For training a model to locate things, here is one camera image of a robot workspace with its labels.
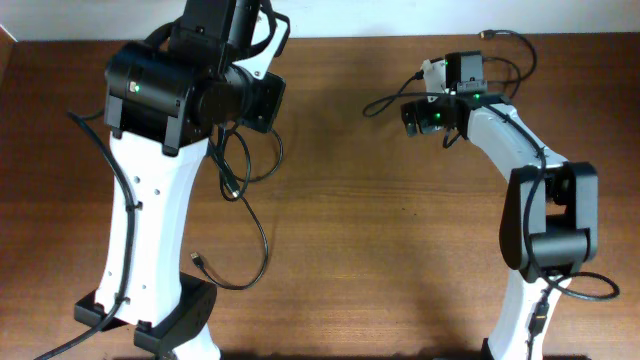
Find black USB cable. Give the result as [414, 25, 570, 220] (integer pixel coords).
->
[478, 28, 539, 99]
[189, 124, 285, 292]

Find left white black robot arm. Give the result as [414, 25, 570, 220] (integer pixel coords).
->
[74, 1, 290, 359]

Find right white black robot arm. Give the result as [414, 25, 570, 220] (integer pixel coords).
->
[401, 51, 599, 359]

